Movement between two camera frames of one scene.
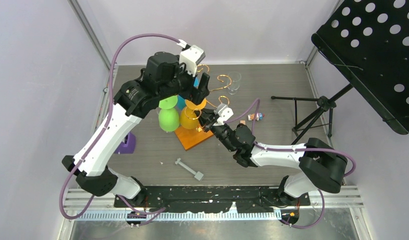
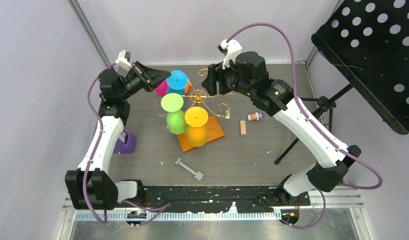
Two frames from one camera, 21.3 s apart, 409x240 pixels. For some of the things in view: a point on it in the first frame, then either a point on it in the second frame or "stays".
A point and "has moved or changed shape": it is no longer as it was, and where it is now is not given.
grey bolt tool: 198,175 stays
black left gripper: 196,95 to 144,74
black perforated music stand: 373,43 stays
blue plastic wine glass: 181,101 has moved or changed shape
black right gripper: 206,117 to 216,73
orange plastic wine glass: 189,118 has moved or changed shape
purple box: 128,146 stays
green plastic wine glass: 168,116 has moved or changed shape
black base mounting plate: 209,200 stays
